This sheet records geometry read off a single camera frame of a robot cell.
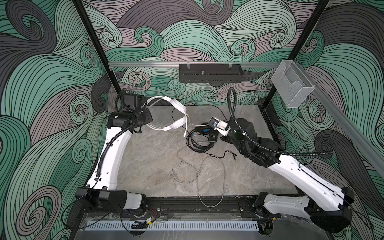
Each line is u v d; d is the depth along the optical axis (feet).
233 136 1.61
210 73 3.13
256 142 1.41
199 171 2.82
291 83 2.60
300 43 2.74
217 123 1.79
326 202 1.24
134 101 1.70
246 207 2.39
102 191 1.22
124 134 1.45
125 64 3.15
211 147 3.10
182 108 2.21
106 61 3.03
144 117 2.13
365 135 1.80
